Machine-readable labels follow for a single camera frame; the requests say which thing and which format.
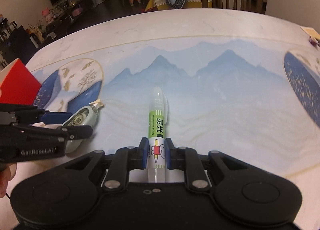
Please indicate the red cardboard box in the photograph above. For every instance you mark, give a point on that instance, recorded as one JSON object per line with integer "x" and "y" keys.
{"x": 18, "y": 85}

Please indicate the person's left hand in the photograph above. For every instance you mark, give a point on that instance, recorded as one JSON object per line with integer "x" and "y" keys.
{"x": 7, "y": 175}

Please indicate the patterned table mat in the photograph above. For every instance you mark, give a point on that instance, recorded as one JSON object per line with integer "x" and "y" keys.
{"x": 254, "y": 99}

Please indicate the green white glue pen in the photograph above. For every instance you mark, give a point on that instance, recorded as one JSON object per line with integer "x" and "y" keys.
{"x": 158, "y": 116}

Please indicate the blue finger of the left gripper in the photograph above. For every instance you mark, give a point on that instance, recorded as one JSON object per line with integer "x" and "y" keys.
{"x": 55, "y": 117}
{"x": 77, "y": 132}

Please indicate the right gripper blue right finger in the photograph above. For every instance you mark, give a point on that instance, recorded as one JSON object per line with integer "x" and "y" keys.
{"x": 170, "y": 154}

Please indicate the pink plush toy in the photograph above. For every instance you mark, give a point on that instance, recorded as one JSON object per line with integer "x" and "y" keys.
{"x": 47, "y": 14}

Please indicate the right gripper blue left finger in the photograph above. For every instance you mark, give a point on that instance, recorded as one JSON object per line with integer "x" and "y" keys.
{"x": 143, "y": 150}

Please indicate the green correction tape dispenser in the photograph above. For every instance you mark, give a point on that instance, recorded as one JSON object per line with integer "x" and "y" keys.
{"x": 87, "y": 115}

